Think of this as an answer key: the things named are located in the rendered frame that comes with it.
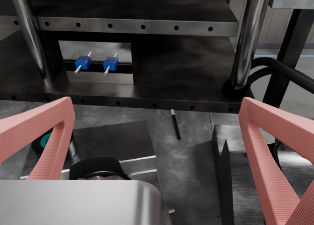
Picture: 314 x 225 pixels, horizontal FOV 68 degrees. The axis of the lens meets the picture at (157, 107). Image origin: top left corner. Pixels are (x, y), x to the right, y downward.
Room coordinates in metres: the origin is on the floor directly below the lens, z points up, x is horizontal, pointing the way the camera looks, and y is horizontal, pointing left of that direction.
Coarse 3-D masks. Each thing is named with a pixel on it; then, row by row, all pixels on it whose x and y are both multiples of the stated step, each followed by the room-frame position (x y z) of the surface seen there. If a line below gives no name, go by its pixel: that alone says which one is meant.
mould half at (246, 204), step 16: (224, 128) 0.46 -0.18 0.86; (240, 128) 0.46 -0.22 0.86; (224, 144) 0.35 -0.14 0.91; (240, 144) 0.33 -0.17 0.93; (224, 160) 0.32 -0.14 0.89; (240, 160) 0.29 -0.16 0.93; (288, 160) 0.29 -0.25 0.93; (304, 160) 0.29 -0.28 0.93; (224, 176) 0.29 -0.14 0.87; (240, 176) 0.26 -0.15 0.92; (288, 176) 0.26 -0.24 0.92; (304, 176) 0.26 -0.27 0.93; (224, 192) 0.27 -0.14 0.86; (240, 192) 0.24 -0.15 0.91; (256, 192) 0.24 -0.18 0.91; (304, 192) 0.23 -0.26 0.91; (224, 208) 0.25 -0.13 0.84; (240, 208) 0.21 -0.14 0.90; (256, 208) 0.21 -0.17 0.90; (224, 224) 0.22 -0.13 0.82; (240, 224) 0.19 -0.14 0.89; (256, 224) 0.19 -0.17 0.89
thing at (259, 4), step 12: (252, 0) 0.71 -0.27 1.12; (264, 0) 0.70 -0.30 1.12; (252, 12) 0.71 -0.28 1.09; (264, 12) 0.71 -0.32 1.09; (252, 24) 0.70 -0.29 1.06; (240, 36) 0.73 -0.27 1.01; (252, 36) 0.70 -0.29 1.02; (240, 48) 0.72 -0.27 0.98; (252, 48) 0.70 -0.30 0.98; (240, 60) 0.71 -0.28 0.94; (252, 60) 0.72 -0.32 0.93; (240, 72) 0.70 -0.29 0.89; (228, 84) 0.73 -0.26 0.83; (240, 84) 0.70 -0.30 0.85; (228, 96) 0.70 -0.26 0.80; (240, 96) 0.69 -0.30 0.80
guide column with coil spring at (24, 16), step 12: (12, 0) 0.80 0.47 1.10; (24, 0) 0.80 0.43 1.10; (24, 12) 0.80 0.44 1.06; (24, 24) 0.80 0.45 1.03; (36, 24) 0.82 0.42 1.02; (24, 36) 0.80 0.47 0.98; (36, 36) 0.81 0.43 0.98; (36, 48) 0.80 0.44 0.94; (36, 60) 0.80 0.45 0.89; (48, 60) 0.83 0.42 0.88; (48, 72) 0.81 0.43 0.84; (48, 84) 0.80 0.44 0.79
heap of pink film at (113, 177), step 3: (93, 177) 0.28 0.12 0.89; (96, 177) 0.28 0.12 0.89; (99, 177) 0.28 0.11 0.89; (102, 177) 0.28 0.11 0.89; (105, 177) 0.28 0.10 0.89; (108, 177) 0.28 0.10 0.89; (111, 177) 0.28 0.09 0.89; (114, 177) 0.28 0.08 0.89; (117, 177) 0.28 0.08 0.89; (120, 177) 0.28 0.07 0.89
